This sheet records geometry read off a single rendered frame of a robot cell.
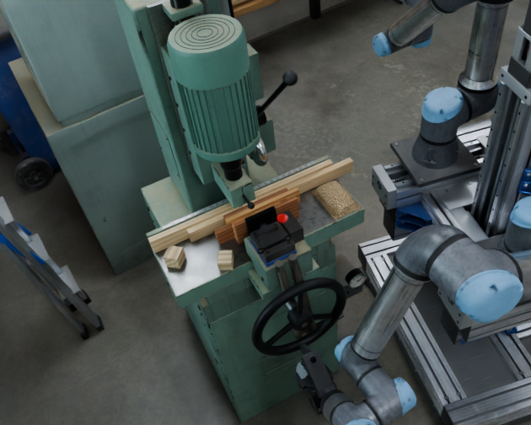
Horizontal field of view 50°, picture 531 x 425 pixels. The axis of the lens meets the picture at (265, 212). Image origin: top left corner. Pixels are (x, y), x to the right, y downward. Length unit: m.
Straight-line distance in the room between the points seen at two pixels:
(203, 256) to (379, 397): 0.61
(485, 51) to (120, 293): 1.88
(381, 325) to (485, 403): 0.88
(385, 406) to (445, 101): 0.94
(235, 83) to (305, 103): 2.31
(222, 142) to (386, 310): 0.55
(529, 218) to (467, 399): 0.82
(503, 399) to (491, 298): 1.06
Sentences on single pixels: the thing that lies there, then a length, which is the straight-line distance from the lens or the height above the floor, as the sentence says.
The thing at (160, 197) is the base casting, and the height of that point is 0.80.
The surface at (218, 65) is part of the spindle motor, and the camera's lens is 1.25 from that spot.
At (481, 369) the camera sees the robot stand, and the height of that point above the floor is 0.21.
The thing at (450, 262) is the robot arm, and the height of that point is 1.23.
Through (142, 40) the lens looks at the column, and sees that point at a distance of 1.48.
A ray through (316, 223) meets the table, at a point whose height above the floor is 0.90.
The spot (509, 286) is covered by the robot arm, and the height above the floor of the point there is 1.23.
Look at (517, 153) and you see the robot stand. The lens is 1.68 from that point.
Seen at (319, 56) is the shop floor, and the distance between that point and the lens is 4.02.
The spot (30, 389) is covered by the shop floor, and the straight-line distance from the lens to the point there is 2.68.
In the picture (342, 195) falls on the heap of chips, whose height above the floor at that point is 0.93.
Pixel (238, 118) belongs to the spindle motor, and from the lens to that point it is 1.35.
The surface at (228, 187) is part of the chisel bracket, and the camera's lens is 1.54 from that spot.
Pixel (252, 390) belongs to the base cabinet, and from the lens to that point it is 2.15.
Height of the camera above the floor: 2.13
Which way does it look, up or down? 47 degrees down
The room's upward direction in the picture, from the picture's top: 9 degrees counter-clockwise
